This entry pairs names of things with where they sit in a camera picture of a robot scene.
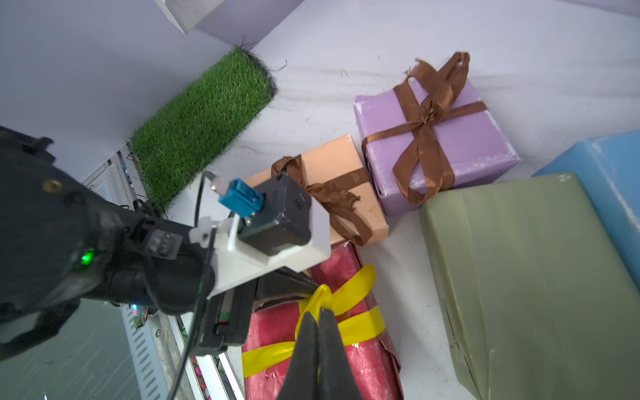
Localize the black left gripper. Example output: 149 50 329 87
1 128 252 358

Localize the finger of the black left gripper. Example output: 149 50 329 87
253 268 319 310

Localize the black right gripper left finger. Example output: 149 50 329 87
277 313 319 400

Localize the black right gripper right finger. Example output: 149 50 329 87
318 308 363 400

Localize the red gift box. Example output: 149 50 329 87
243 243 403 399

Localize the green gift box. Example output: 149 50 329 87
420 173 639 399

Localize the light blue gift box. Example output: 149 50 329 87
534 131 639 283

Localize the yellow ribbon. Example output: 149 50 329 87
242 265 386 378

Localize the brown ribbon on orange box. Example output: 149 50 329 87
271 155 373 246

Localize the orange gift box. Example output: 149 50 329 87
245 135 389 247

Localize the brown ribbon on purple box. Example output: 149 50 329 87
362 52 488 205

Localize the purple gift box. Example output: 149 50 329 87
353 74 521 218

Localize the green artificial grass mat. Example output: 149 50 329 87
128 47 277 211

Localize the white two-tier mesh shelf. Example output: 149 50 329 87
154 0 223 33

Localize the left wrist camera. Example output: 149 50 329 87
188 171 331 298

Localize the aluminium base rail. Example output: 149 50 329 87
84 146 245 399

